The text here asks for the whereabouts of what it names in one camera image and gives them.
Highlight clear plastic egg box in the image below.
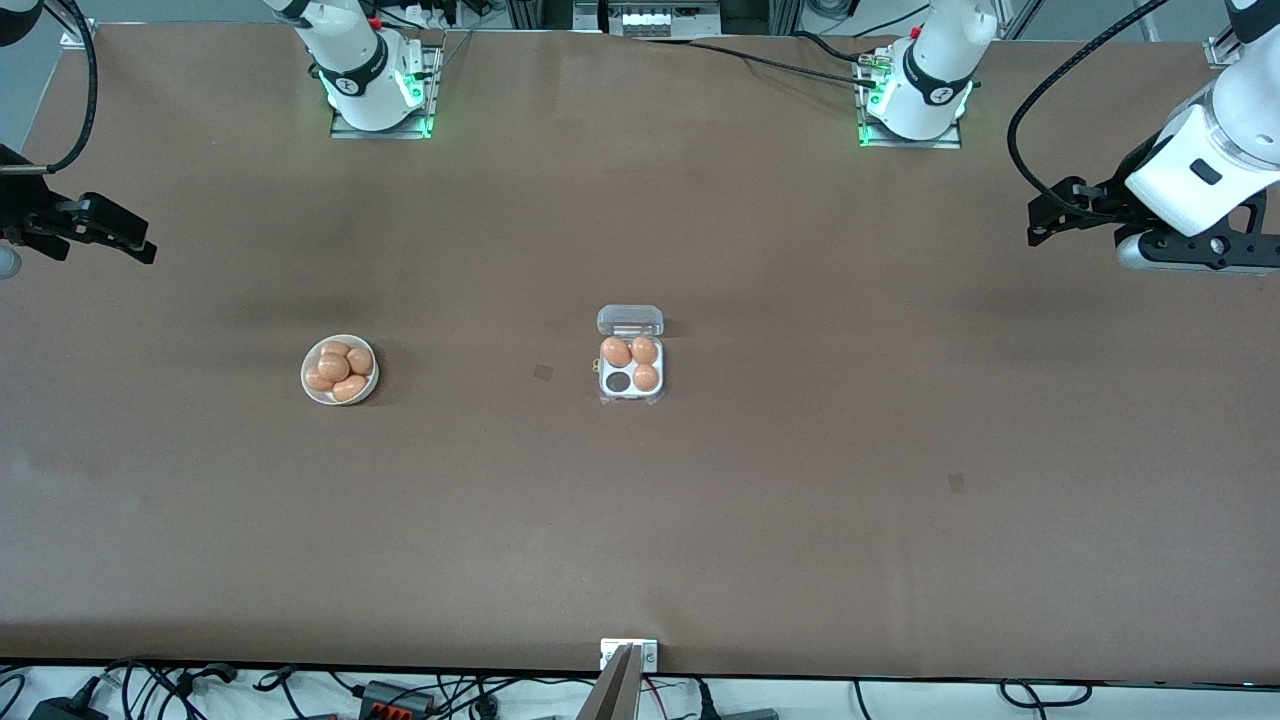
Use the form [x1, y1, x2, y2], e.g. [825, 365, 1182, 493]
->
[596, 304, 668, 407]

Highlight white round bowl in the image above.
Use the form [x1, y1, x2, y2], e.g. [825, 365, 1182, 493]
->
[300, 334, 381, 407]

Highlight white power strip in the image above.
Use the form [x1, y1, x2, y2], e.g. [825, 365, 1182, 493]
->
[608, 0, 723, 39]

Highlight black power adapter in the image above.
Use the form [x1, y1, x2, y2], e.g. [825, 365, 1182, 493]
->
[28, 694, 109, 720]

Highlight black orange connector block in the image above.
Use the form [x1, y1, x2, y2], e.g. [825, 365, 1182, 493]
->
[358, 679, 439, 718]

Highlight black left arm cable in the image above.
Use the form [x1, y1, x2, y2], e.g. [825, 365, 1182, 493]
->
[1006, 0, 1173, 216]

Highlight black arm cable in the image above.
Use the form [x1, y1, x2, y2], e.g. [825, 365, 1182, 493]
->
[1006, 0, 1173, 216]
[40, 0, 99, 176]

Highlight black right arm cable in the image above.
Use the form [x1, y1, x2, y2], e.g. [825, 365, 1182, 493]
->
[40, 0, 99, 176]

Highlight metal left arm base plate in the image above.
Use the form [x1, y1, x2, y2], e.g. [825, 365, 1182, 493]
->
[856, 48, 965, 151]

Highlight short black table cable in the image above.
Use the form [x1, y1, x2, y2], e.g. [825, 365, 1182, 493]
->
[792, 30, 881, 69]

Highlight long black table cable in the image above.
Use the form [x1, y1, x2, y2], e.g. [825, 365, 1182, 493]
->
[635, 36, 881, 91]

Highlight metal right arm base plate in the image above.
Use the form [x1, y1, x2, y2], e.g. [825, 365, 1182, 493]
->
[328, 42, 443, 140]

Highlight black tangled floor cable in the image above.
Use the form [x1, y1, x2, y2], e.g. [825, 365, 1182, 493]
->
[95, 657, 241, 720]

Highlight black looped floor cable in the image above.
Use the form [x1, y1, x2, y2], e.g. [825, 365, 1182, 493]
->
[998, 679, 1093, 710]

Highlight silver camera mount bracket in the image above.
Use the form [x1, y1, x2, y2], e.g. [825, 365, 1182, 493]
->
[599, 637, 660, 673]

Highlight grey camera mount beam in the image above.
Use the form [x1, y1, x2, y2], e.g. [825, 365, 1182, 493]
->
[574, 644, 642, 720]

